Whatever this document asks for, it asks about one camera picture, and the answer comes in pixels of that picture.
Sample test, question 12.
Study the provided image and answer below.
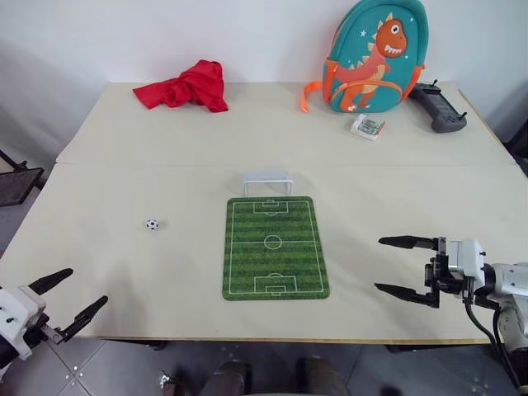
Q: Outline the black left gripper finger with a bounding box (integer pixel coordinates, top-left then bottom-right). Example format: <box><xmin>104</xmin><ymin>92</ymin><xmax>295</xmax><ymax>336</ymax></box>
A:
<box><xmin>29</xmin><ymin>267</ymin><xmax>75</xmax><ymax>295</ymax></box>
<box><xmin>60</xmin><ymin>295</ymin><xmax>110</xmax><ymax>342</ymax></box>

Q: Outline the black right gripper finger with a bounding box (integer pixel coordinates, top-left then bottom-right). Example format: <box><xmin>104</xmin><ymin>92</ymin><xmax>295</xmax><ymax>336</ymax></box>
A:
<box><xmin>378</xmin><ymin>235</ymin><xmax>439</xmax><ymax>252</ymax></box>
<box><xmin>373</xmin><ymin>282</ymin><xmax>441</xmax><ymax>309</ymax></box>

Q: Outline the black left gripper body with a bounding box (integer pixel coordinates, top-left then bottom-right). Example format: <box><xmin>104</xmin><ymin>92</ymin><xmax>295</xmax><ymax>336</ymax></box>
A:
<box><xmin>22</xmin><ymin>313</ymin><xmax>68</xmax><ymax>348</ymax></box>

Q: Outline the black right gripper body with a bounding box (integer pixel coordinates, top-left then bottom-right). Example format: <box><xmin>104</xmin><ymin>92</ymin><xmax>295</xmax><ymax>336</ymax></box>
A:
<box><xmin>423</xmin><ymin>236</ymin><xmax>470</xmax><ymax>297</ymax></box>

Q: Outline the green football field mat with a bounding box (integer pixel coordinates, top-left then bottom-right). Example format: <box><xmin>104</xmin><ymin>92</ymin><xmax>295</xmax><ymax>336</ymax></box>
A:
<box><xmin>222</xmin><ymin>196</ymin><xmax>331</xmax><ymax>301</ymax></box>

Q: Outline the black metal rack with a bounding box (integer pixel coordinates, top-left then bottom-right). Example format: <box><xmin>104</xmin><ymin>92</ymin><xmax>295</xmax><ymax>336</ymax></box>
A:
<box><xmin>0</xmin><ymin>148</ymin><xmax>45</xmax><ymax>208</ymax></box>

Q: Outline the white green battery pack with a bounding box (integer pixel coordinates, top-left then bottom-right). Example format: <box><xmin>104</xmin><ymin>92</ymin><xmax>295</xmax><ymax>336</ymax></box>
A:
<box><xmin>350</xmin><ymin>114</ymin><xmax>387</xmax><ymax>143</ymax></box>

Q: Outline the dark grey remote controller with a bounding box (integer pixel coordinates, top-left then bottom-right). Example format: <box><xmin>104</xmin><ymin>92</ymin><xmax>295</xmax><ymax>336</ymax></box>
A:
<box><xmin>408</xmin><ymin>79</ymin><xmax>469</xmax><ymax>134</ymax></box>

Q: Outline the dark object beside table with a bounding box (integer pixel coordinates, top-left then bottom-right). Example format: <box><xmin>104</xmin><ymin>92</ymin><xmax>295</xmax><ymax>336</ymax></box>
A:
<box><xmin>503</xmin><ymin>123</ymin><xmax>528</xmax><ymax>179</ymax></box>

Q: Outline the small grey toy goal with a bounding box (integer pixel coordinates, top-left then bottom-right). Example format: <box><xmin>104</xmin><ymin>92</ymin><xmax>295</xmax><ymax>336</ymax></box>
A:
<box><xmin>241</xmin><ymin>170</ymin><xmax>297</xmax><ymax>197</ymax></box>

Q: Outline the teal dinosaur backpack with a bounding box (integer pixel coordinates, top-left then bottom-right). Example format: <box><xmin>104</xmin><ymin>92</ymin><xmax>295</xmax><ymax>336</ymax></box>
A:
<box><xmin>299</xmin><ymin>0</ymin><xmax>430</xmax><ymax>115</ymax></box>

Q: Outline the red crumpled cloth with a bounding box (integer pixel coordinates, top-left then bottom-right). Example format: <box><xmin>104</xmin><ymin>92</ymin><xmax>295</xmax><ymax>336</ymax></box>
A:
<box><xmin>132</xmin><ymin>59</ymin><xmax>229</xmax><ymax>114</ymax></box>

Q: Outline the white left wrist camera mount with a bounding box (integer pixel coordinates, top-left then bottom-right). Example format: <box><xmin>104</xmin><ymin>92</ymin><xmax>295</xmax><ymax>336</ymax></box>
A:
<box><xmin>0</xmin><ymin>285</ymin><xmax>48</xmax><ymax>358</ymax></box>

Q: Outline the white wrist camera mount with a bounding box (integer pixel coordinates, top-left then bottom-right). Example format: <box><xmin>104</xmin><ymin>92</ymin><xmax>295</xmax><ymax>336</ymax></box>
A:
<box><xmin>447</xmin><ymin>238</ymin><xmax>488</xmax><ymax>290</ymax></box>
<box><xmin>0</xmin><ymin>285</ymin><xmax>48</xmax><ymax>358</ymax></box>

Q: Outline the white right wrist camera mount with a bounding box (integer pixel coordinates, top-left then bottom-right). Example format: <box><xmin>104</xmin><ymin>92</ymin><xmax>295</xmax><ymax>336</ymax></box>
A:
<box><xmin>447</xmin><ymin>238</ymin><xmax>488</xmax><ymax>290</ymax></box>

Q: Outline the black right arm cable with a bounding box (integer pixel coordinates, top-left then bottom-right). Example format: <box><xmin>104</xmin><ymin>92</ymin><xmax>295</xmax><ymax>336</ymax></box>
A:
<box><xmin>463</xmin><ymin>276</ymin><xmax>521</xmax><ymax>389</ymax></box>

